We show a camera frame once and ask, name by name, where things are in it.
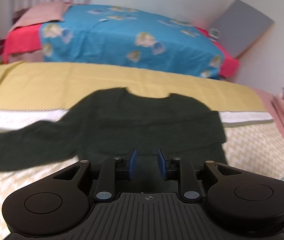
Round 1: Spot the dark green knit sweater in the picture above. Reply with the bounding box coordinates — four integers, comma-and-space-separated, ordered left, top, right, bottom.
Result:
0, 88, 227, 171

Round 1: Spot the patterned yellow beige bedspread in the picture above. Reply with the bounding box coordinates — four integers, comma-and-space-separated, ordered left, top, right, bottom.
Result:
0, 62, 284, 239

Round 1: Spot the blue floral quilt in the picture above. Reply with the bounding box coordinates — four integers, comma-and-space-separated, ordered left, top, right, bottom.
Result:
39, 4, 225, 79

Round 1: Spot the small white digital clock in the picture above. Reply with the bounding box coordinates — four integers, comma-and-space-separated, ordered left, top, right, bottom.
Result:
208, 28, 220, 41

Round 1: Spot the red bed sheet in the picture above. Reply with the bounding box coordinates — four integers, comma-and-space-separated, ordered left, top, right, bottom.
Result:
3, 24, 240, 79

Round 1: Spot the pink pillow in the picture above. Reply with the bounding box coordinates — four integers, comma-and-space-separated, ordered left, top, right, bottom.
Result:
10, 1, 71, 31

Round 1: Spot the grey board against wall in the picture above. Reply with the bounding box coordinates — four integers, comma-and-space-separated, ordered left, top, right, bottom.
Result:
209, 0, 274, 58

